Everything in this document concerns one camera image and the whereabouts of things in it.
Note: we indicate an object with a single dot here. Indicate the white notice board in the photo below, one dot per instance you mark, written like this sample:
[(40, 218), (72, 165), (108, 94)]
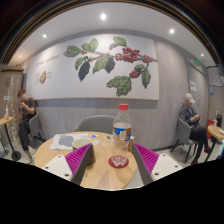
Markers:
[(215, 76)]

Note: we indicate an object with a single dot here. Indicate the clear red-capped drink bottle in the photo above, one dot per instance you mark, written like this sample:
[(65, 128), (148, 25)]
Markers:
[(122, 131)]

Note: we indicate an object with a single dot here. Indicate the brown cardboard box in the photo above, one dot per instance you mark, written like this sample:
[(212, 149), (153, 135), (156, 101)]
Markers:
[(132, 145)]

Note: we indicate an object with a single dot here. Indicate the coffee branch wall mural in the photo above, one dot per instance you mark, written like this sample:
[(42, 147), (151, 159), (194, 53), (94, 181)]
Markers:
[(60, 83)]

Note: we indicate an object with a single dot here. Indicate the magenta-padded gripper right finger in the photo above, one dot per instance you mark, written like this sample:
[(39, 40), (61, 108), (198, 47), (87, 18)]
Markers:
[(150, 160)]

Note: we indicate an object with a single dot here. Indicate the small round wooden table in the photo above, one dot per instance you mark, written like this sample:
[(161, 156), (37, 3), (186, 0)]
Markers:
[(216, 131), (6, 120)]

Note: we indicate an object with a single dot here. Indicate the green exit sign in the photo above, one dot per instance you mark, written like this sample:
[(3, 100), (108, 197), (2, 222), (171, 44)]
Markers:
[(197, 61)]

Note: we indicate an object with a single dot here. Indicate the grey shell chair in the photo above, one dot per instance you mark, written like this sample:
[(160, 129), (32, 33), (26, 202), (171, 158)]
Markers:
[(95, 123)]

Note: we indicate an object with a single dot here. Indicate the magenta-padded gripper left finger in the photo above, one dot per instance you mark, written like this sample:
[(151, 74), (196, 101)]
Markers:
[(75, 160)]

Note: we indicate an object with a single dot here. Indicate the person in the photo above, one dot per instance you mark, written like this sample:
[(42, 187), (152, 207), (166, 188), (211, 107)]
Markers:
[(188, 115), (26, 110)]

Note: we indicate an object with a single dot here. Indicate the small blue sticker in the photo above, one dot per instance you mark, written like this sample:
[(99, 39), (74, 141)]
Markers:
[(94, 136)]

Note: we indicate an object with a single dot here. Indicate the ceiling spotlights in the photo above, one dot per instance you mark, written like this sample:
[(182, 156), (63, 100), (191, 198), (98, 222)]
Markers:
[(103, 16)]

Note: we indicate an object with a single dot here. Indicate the white paper placemat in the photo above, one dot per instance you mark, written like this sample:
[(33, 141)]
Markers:
[(63, 141)]

